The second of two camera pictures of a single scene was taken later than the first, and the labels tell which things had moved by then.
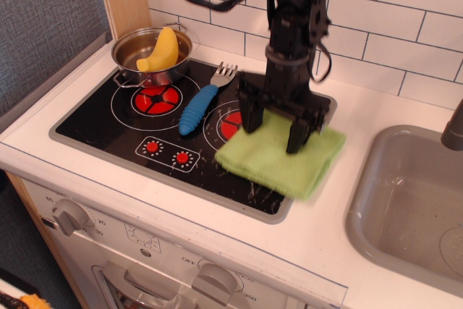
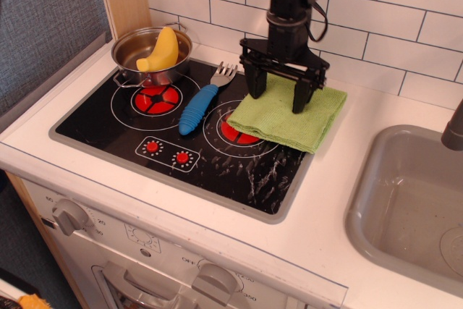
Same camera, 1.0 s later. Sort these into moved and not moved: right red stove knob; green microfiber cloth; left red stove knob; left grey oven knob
Moved: green microfiber cloth
Not moved: left red stove knob; right red stove knob; left grey oven knob
